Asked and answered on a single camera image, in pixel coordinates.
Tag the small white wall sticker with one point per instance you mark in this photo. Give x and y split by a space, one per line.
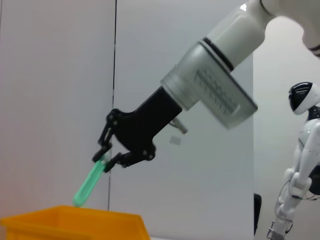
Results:
175 140

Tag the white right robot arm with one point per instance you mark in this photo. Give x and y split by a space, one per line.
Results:
237 30

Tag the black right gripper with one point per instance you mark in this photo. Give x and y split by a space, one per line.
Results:
140 132

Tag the white humanoid robot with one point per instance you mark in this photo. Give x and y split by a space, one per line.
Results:
308 140

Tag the green pen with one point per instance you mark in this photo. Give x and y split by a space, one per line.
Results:
87 182

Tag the black rounded background object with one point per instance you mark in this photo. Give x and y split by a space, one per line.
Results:
257 212

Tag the yellow plastic bin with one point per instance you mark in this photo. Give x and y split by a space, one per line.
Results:
75 225

